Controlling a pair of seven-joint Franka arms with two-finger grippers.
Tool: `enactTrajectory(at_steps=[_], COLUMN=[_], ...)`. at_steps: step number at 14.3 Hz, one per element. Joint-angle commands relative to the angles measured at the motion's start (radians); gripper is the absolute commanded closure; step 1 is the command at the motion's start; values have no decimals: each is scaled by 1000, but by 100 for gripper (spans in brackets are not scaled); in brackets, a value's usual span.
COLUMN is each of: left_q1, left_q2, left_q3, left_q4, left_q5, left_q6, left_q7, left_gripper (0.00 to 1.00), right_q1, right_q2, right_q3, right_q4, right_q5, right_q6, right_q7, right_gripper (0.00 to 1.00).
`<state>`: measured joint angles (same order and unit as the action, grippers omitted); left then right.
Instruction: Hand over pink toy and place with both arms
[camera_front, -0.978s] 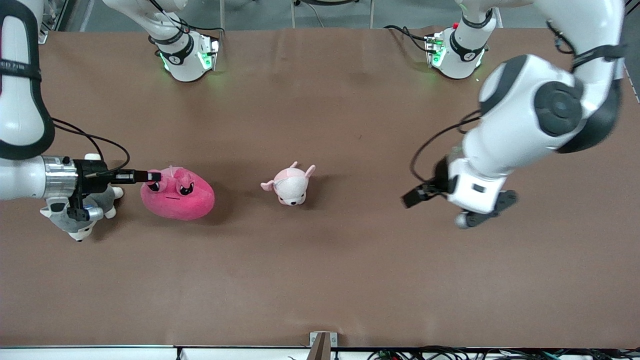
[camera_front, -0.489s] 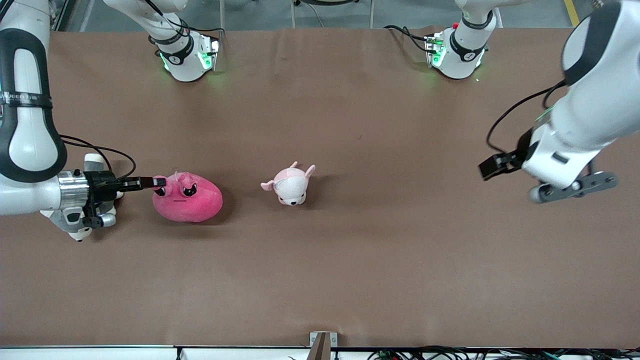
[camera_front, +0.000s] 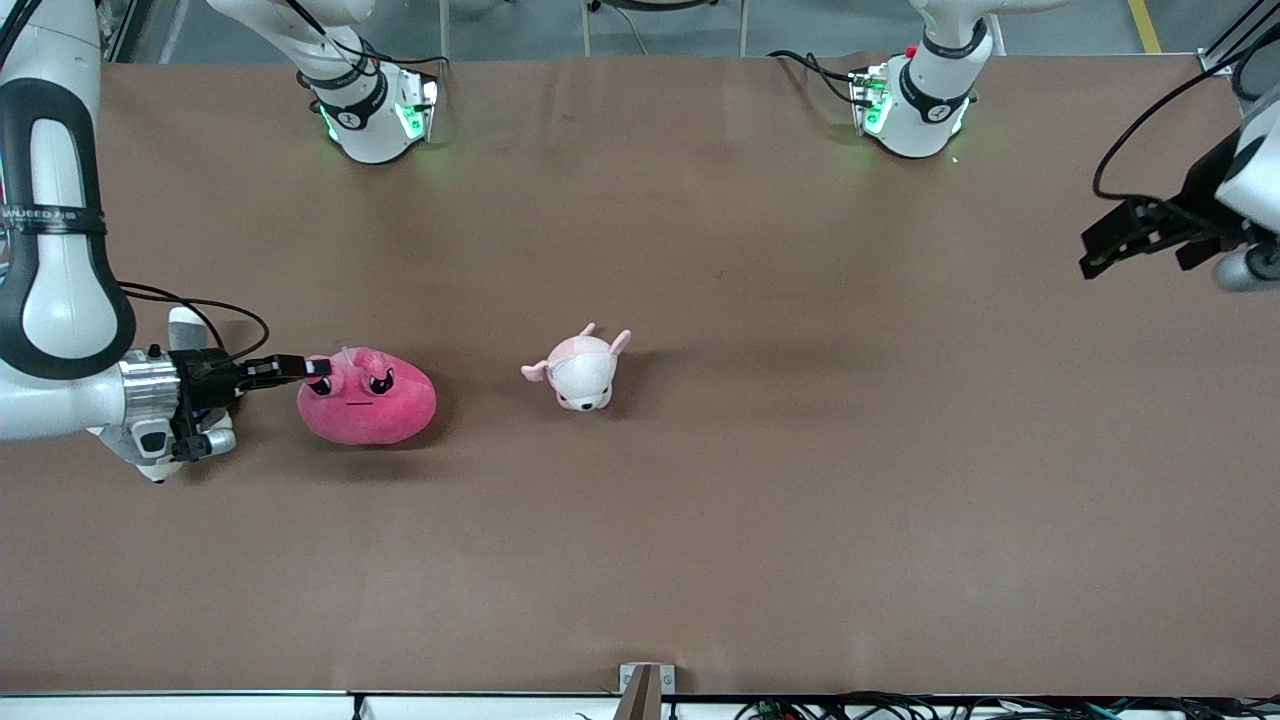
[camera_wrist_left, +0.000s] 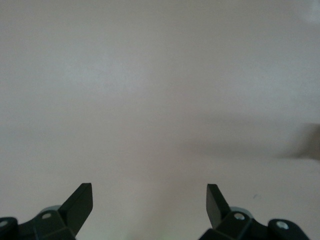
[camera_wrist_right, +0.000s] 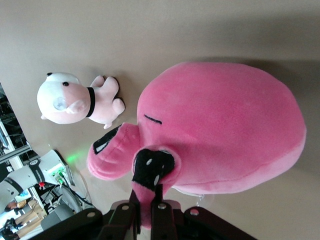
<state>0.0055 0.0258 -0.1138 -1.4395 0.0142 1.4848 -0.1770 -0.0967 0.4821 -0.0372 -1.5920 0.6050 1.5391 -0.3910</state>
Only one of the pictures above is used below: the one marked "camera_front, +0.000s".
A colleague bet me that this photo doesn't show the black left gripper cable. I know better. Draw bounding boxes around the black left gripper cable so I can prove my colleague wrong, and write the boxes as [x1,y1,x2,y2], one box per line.
[1092,25,1280,206]

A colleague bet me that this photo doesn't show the black right arm base cable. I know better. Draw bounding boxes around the black right arm base cable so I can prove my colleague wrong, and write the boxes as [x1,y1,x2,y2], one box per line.
[285,0,448,101]

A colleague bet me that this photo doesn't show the black arm base cable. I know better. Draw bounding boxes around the black arm base cable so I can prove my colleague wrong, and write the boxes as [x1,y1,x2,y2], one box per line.
[285,0,448,101]
[768,48,873,107]

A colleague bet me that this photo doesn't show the metal bracket with brown post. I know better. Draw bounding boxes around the metal bracket with brown post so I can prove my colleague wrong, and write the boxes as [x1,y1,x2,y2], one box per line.
[615,663,676,720]

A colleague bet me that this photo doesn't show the pale pink dog plush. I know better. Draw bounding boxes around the pale pink dog plush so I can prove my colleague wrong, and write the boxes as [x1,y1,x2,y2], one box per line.
[520,322,633,413]

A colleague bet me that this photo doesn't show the black left arm base cable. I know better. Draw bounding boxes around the black left arm base cable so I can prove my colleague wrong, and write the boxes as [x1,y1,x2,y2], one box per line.
[768,48,873,107]

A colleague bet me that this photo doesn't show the pink round plush toy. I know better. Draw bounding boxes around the pink round plush toy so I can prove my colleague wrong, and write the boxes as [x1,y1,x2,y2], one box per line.
[296,346,438,447]

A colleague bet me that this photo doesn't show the black cable bundle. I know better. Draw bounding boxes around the black cable bundle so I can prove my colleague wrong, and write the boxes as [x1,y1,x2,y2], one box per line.
[735,692,1280,720]

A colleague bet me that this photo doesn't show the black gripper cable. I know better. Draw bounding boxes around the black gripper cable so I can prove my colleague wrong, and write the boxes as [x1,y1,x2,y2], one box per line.
[1092,25,1280,206]
[118,282,271,363]

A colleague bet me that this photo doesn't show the white table edge panel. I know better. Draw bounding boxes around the white table edge panel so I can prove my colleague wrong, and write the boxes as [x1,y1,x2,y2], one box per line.
[0,690,621,720]

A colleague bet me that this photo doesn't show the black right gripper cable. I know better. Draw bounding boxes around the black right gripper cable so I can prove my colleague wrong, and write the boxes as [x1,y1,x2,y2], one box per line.
[118,282,271,363]

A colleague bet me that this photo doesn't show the grey husky plush toy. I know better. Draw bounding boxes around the grey husky plush toy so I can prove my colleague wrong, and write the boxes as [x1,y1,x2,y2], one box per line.
[135,306,211,485]

